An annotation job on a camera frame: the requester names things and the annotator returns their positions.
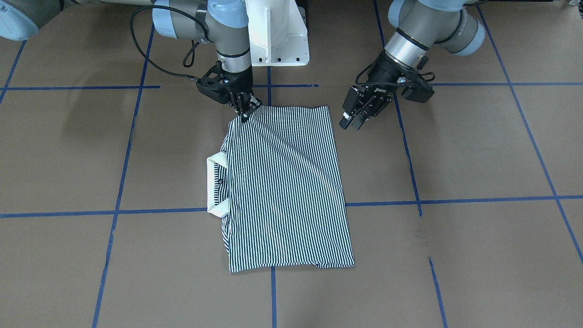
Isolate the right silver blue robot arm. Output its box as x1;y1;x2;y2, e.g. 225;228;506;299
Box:
0;0;262;122

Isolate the blue white striped polo shirt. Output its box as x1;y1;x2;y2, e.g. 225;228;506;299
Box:
207;106;354;273

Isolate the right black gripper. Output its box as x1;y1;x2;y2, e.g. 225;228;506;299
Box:
196;64;263;123

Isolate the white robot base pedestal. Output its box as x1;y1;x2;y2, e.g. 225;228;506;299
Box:
245;0;310;67

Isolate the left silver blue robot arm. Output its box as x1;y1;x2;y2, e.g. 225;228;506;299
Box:
339;0;485;129

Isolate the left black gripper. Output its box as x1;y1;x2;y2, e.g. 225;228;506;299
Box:
339;51;435;130

